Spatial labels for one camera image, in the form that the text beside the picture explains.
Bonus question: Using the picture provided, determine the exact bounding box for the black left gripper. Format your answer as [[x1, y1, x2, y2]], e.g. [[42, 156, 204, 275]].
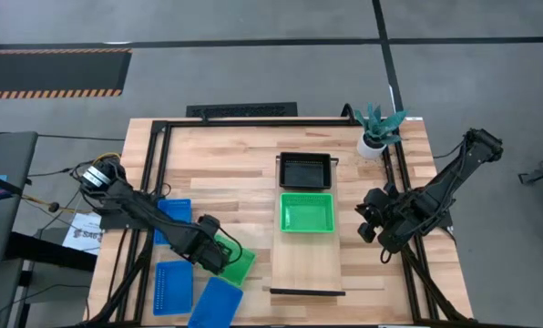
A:
[[190, 214, 235, 276]]

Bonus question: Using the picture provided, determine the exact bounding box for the black floor grate strip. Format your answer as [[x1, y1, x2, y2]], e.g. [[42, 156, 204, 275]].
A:
[[186, 101, 299, 118]]

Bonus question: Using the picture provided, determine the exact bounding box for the green artificial plant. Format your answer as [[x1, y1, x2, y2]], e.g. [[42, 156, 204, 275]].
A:
[[353, 103, 408, 147]]

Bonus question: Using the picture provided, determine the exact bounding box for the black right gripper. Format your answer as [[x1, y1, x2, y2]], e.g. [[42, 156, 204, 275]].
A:
[[355, 184, 418, 254]]

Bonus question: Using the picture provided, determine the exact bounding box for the black plastic basket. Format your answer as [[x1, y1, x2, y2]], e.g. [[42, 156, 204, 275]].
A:
[[279, 151, 333, 190]]

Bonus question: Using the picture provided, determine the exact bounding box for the green plastic basket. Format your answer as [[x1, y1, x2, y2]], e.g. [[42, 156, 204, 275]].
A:
[[211, 231, 258, 287], [279, 192, 335, 234]]

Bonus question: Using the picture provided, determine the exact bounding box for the yellow cable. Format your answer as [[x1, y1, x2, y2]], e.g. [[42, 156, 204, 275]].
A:
[[21, 152, 122, 215]]

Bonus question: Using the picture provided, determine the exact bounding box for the grey stand base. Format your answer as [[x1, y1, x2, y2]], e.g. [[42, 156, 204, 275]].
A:
[[517, 158, 543, 186]]

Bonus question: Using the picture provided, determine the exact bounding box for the black hazard-striped floor mat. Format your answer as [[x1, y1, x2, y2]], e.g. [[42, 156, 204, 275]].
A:
[[0, 47, 133, 100]]

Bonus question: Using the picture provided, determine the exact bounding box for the blue plastic basket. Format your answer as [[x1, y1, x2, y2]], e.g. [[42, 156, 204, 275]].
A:
[[154, 198, 193, 247], [187, 276, 244, 328], [152, 260, 194, 317]]

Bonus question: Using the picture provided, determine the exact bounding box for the grey side table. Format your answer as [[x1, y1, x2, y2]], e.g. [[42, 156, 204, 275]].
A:
[[0, 131, 39, 268]]

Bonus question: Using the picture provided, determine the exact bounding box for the white printed paper sheet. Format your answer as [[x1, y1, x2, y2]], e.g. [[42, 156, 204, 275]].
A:
[[62, 211, 104, 256]]

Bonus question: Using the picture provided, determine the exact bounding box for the black aluminium table frame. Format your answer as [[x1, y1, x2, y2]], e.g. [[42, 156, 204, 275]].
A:
[[84, 117, 477, 328]]

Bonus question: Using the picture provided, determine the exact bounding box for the white plant pot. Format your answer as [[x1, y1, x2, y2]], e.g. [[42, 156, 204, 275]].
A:
[[356, 132, 387, 160]]

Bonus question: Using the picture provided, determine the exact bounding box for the thin black floor cable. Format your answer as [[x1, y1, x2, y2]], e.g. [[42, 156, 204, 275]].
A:
[[0, 131, 126, 142]]

